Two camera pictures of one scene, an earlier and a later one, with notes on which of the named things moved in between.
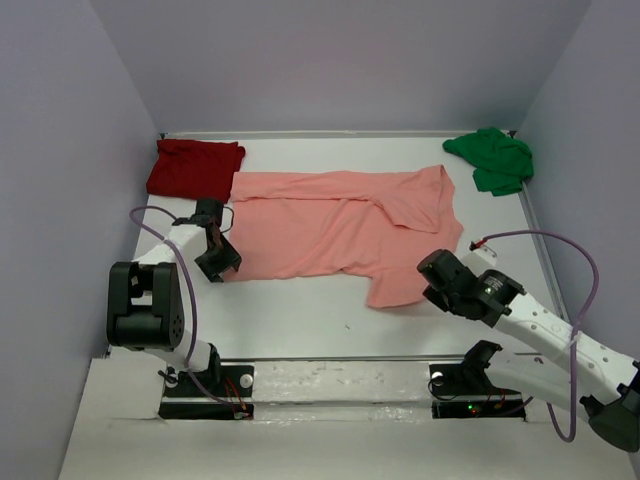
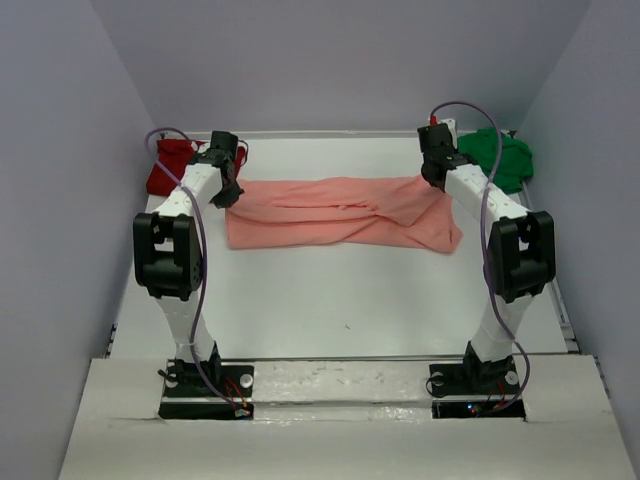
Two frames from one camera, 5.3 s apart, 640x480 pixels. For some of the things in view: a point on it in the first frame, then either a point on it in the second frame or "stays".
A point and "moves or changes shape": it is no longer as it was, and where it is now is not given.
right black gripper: [435, 297] to [457, 151]
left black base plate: [230, 383] stays
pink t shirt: [382, 224] moves or changes shape
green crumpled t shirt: [500, 163] stays
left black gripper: [230, 258] to [225, 201]
